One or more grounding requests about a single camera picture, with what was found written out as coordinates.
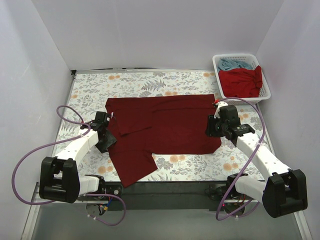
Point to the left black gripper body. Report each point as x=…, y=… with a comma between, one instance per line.
x=106, y=141

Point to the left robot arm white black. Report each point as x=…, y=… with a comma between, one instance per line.
x=59, y=178

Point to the dark red t shirt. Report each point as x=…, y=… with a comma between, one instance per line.
x=162, y=125

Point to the light blue t shirt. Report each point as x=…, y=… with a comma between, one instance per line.
x=229, y=64

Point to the bright red t shirt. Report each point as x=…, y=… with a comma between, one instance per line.
x=241, y=82

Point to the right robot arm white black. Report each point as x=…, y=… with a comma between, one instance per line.
x=283, y=191

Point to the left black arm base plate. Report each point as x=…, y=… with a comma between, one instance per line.
x=110, y=189

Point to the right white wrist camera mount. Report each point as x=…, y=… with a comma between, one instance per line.
x=217, y=105

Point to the aluminium frame rail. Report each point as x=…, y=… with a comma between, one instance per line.
x=159, y=211

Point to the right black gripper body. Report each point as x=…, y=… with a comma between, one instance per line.
x=211, y=126

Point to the white plastic laundry basket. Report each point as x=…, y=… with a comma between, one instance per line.
x=264, y=93

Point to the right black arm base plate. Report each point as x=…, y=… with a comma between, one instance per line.
x=216, y=191

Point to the floral patterned table mat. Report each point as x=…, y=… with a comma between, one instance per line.
x=90, y=92

